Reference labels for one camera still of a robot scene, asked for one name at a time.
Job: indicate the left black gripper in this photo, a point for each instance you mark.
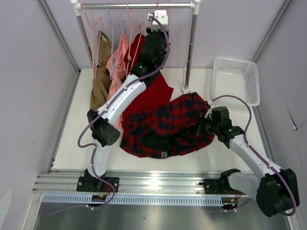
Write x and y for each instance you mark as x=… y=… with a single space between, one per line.
x=162 y=33

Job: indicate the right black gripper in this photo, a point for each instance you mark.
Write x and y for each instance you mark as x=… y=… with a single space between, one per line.
x=200 y=128

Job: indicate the red plaid skirt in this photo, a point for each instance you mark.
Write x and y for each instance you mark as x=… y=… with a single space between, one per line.
x=173 y=129

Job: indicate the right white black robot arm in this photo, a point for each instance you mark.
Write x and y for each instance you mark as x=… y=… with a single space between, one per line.
x=274 y=189

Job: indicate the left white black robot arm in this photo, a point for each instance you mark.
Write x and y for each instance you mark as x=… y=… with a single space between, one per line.
x=145 y=75

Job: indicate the pink skirt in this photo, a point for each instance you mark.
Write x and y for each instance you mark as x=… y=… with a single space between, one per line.
x=117 y=68

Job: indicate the solid red skirt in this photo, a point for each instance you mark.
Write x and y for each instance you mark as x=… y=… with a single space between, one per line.
x=156 y=94

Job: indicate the brown skirt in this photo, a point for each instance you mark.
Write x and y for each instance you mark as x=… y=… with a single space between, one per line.
x=102 y=81

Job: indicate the pink hanger far left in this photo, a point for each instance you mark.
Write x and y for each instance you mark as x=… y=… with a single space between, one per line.
x=95 y=31

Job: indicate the white plastic basket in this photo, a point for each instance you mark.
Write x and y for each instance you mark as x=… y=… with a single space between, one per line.
x=236 y=77

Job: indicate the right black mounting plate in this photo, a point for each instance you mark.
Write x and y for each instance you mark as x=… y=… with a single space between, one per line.
x=218 y=187

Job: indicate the black mounting plate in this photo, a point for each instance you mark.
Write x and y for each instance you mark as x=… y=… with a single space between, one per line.
x=218 y=187
x=84 y=185

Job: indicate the metal clothes rack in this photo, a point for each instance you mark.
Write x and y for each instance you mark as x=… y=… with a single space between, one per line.
x=193 y=5

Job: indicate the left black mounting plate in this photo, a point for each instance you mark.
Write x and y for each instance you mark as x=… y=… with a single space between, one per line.
x=84 y=185

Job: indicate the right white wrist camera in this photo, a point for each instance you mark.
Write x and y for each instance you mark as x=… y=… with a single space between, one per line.
x=211 y=105

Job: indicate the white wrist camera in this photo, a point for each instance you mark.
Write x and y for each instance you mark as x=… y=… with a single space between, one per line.
x=211 y=105
x=162 y=17

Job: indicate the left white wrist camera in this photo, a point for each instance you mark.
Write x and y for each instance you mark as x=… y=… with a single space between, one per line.
x=162 y=17

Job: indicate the blue wire hanger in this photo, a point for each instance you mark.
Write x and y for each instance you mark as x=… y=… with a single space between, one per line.
x=120 y=25

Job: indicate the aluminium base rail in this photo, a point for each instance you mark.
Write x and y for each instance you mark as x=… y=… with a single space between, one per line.
x=136 y=188

